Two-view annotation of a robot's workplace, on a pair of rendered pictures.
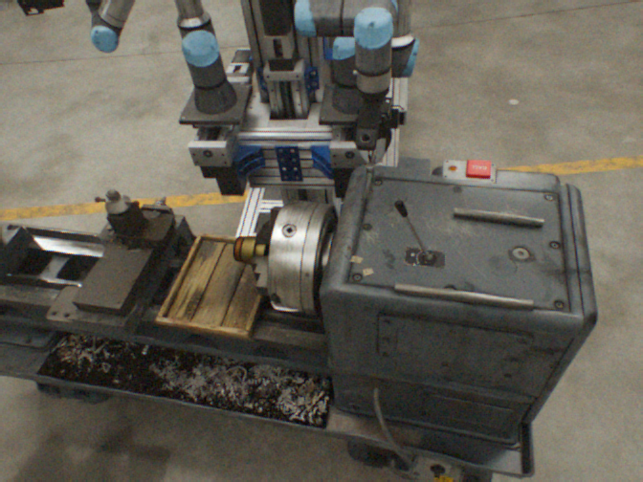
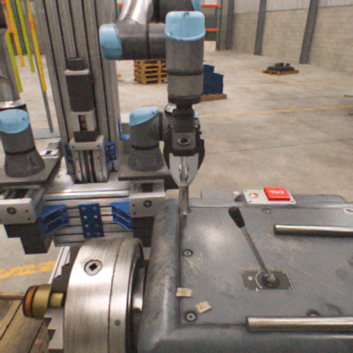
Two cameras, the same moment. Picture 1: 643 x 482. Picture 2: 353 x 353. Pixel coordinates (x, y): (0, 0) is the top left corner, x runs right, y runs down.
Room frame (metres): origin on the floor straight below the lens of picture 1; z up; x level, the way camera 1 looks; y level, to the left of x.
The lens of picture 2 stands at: (0.36, 0.05, 1.68)
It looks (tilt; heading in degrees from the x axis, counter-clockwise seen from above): 28 degrees down; 342
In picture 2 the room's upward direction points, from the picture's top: straight up
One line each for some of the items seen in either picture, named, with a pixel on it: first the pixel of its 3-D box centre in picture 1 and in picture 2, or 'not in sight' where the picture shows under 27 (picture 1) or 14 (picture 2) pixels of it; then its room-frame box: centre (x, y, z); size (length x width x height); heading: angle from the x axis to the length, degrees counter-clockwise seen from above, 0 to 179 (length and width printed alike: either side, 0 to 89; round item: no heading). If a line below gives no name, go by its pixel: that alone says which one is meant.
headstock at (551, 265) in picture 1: (446, 273); (267, 303); (0.77, -0.33, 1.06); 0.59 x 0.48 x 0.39; 71
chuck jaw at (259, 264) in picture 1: (267, 277); (64, 334); (0.82, 0.16, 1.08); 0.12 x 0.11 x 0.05; 161
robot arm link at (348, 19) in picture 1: (370, 18); (175, 42); (1.06, -0.17, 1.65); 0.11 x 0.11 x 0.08; 73
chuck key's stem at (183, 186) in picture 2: (370, 182); (183, 205); (0.90, -0.14, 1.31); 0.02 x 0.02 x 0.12; 72
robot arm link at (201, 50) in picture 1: (203, 57); (15, 129); (1.58, 0.31, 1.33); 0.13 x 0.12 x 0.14; 9
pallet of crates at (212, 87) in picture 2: not in sight; (199, 82); (7.55, -2.88, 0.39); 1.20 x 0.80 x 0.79; 94
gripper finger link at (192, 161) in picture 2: (381, 144); (192, 165); (0.95, -0.18, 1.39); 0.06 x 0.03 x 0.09; 161
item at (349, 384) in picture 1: (428, 374); not in sight; (0.77, -0.32, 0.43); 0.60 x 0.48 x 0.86; 71
